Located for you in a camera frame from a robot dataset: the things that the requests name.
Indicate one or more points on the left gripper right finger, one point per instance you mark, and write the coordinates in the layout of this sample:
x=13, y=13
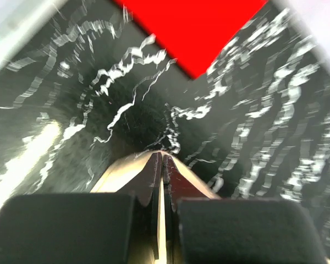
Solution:
x=201, y=228

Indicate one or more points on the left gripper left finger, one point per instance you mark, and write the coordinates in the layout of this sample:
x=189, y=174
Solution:
x=87, y=227

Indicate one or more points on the beige t shirt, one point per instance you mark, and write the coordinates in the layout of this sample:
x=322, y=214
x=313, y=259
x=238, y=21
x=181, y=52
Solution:
x=157, y=180

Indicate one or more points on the folded red t shirt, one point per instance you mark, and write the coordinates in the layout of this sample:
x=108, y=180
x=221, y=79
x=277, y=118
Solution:
x=193, y=32

